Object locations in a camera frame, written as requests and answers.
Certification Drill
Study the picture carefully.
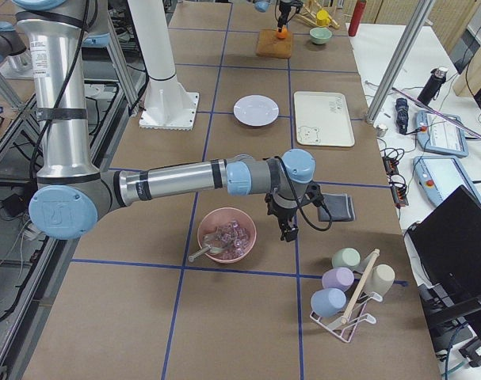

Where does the red cylinder bottle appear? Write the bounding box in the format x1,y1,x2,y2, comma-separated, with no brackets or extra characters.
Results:
348,0,367,37

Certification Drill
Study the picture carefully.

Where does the wooden tray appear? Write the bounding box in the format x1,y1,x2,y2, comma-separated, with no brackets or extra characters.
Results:
255,29,293,59

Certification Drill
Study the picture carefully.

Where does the metal stand with green clip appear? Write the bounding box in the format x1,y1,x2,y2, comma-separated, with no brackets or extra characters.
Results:
390,86,481,163

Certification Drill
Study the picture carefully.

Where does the white plate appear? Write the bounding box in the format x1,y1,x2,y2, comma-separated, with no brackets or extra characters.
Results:
233,94,279,127

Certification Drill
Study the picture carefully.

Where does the black laptop monitor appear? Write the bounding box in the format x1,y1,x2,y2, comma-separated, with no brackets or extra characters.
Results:
406,184,481,290

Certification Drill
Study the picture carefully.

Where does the white cup rack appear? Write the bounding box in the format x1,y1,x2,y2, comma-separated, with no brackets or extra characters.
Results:
310,249,384,343

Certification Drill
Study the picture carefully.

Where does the purple pastel cup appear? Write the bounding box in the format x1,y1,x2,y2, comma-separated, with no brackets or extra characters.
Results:
321,267,354,292

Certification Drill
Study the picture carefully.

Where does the blue pastel cup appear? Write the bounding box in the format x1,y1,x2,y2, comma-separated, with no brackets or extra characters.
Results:
311,288,347,317

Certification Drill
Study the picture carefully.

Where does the pink bowl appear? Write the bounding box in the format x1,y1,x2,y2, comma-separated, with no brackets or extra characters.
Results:
197,207,257,264

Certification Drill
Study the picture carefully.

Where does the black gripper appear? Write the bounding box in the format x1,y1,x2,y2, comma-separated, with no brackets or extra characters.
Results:
277,0,292,32
265,193,299,242

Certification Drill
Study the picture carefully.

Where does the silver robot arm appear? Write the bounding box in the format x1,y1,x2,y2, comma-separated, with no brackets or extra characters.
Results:
252,0,300,32
16,1,321,241

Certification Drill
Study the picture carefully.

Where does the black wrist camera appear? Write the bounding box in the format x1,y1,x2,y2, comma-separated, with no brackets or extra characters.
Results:
305,180,328,211

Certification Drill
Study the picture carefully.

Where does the green pastel cup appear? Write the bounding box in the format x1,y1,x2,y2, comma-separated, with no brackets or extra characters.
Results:
331,247,361,271

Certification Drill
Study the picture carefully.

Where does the beige pastel cup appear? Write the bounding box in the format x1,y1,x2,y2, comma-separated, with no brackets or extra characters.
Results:
364,264,395,297

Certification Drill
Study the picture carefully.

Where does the aluminium frame post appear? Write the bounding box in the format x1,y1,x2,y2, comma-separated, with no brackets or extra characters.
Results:
365,0,435,125

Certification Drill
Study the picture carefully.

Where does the wooden cup rack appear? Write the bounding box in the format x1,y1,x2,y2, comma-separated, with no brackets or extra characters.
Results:
296,0,340,29

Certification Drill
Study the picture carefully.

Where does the folded navy umbrella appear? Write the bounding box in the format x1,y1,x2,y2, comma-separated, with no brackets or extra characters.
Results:
395,97,409,135

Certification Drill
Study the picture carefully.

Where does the green ceramic bowl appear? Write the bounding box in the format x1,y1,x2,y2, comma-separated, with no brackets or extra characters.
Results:
309,27,333,45

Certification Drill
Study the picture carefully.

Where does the orange fruit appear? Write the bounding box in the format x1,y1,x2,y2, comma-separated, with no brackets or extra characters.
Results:
276,27,288,40

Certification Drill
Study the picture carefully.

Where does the cream bear tray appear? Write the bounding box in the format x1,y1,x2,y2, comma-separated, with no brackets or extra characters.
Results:
293,91,355,148

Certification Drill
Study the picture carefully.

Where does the black water bottle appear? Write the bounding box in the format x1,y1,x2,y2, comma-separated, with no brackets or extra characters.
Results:
417,66,449,105

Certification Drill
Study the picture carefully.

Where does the grey folded cloth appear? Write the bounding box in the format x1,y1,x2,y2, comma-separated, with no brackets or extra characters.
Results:
318,193,356,222

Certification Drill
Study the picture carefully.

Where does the white camera pillar base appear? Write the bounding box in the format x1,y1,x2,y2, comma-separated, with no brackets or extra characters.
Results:
128,0,199,131

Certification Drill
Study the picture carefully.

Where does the yellow cup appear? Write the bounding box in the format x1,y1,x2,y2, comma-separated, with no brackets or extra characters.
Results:
315,9,332,27

